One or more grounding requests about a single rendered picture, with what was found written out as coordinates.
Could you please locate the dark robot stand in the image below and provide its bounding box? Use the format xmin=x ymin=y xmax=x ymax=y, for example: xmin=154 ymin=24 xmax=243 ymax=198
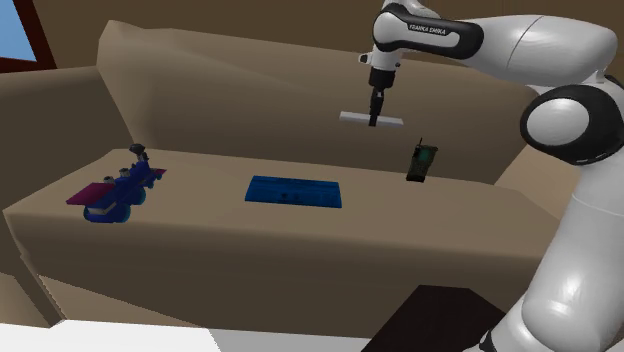
xmin=360 ymin=284 xmax=507 ymax=352

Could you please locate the blue toy airplane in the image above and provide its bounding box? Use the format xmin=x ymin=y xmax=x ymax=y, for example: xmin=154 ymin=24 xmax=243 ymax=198
xmin=66 ymin=143 xmax=168 ymax=224

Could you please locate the blue flat box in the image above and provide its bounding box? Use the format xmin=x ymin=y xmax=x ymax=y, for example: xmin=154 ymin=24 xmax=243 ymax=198
xmin=244 ymin=175 xmax=343 ymax=209

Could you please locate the window with dark frame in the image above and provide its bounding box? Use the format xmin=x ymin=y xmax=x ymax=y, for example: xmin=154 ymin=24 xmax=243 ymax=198
xmin=0 ymin=0 xmax=58 ymax=74

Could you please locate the tan sofa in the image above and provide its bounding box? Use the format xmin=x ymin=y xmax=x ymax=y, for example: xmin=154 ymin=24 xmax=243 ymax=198
xmin=0 ymin=19 xmax=589 ymax=340

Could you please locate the grey tablet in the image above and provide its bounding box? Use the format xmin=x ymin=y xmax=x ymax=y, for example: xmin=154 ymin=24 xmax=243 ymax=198
xmin=339 ymin=110 xmax=405 ymax=128

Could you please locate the dark green cordless phone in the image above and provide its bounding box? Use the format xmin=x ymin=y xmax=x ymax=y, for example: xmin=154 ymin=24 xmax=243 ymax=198
xmin=405 ymin=137 xmax=438 ymax=184

